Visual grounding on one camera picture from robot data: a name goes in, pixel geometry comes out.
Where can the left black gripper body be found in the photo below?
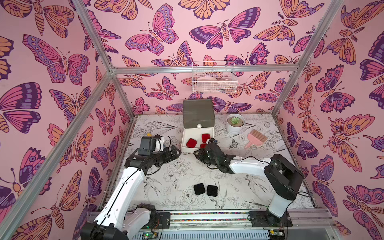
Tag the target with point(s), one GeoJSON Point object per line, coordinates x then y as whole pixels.
{"type": "Point", "coordinates": [164, 156]}

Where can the red brooch box front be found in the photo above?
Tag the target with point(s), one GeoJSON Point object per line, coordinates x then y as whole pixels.
{"type": "Point", "coordinates": [191, 143]}

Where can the black brooch box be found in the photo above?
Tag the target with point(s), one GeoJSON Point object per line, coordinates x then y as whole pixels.
{"type": "Point", "coordinates": [212, 191]}
{"type": "Point", "coordinates": [199, 189]}

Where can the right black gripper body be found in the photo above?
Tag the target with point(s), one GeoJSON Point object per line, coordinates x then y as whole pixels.
{"type": "Point", "coordinates": [211, 148]}

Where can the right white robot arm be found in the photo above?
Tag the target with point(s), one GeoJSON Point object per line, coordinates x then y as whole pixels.
{"type": "Point", "coordinates": [285, 178]}

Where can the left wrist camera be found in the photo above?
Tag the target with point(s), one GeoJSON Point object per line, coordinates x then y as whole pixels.
{"type": "Point", "coordinates": [159, 143]}

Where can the white pot with succulent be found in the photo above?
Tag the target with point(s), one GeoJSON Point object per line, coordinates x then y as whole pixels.
{"type": "Point", "coordinates": [235, 123]}

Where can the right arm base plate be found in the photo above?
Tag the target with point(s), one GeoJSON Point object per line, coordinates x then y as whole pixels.
{"type": "Point", "coordinates": [267, 219]}

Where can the white wire wall basket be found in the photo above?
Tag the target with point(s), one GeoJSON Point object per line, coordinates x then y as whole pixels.
{"type": "Point", "coordinates": [213, 79]}

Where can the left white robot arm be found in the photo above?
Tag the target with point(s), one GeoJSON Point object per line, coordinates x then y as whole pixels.
{"type": "Point", "coordinates": [112, 222]}

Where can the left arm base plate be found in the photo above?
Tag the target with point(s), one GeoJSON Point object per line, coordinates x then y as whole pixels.
{"type": "Point", "coordinates": [160, 220]}

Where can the three-tier drawer cabinet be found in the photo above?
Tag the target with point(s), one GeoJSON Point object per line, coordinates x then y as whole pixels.
{"type": "Point", "coordinates": [198, 118]}

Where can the pink comb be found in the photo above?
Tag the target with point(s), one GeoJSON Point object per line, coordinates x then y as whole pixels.
{"type": "Point", "coordinates": [255, 138]}

